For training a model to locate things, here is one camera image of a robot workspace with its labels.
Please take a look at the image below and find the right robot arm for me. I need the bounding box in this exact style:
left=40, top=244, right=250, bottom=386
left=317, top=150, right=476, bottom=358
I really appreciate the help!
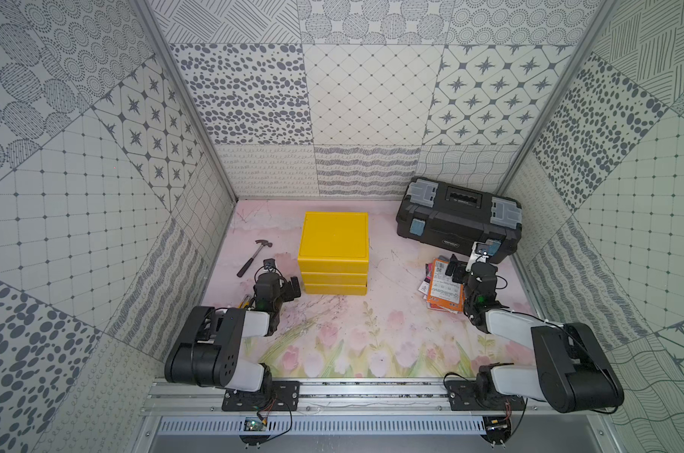
left=445, top=256, right=625, bottom=413

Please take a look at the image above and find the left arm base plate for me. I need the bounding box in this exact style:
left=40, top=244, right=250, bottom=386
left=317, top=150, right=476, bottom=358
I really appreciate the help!
left=221, top=381, right=300, bottom=413

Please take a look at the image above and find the yellow drawer cabinet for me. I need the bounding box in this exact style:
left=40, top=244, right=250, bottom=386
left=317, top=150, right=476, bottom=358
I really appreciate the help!
left=297, top=211, right=370, bottom=296

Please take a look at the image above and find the aluminium mounting rail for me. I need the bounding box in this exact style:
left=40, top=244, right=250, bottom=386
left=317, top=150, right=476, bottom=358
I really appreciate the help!
left=141, top=377, right=556, bottom=416

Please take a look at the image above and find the black toolbox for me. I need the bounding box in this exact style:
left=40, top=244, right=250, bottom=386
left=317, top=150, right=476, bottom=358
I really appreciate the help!
left=396, top=177, right=522, bottom=264

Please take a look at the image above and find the black claw hammer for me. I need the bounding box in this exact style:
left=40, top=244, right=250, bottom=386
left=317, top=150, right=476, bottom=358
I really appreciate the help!
left=236, top=239, right=273, bottom=277

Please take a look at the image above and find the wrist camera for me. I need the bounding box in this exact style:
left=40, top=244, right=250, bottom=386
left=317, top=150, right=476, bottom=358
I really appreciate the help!
left=468, top=242, right=489, bottom=264
left=263, top=259, right=279, bottom=273

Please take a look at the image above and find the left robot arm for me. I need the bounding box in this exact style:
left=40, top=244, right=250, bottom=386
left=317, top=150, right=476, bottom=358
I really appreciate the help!
left=165, top=268, right=302, bottom=398

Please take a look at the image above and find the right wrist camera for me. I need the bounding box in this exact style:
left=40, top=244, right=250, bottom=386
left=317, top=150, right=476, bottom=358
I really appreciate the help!
left=468, top=242, right=489, bottom=264

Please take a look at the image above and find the white vented cable duct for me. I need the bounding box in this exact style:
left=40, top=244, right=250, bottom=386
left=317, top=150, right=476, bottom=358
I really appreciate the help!
left=157, top=414, right=487, bottom=436

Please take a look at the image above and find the pink seed bag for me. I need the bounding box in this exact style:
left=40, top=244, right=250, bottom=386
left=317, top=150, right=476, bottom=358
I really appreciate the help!
left=417, top=263, right=434, bottom=297

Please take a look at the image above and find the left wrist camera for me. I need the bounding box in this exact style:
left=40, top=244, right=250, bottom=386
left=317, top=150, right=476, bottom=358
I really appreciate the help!
left=263, top=259, right=279, bottom=273

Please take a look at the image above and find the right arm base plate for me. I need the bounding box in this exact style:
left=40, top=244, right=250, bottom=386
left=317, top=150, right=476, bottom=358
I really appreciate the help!
left=443, top=379, right=525, bottom=411

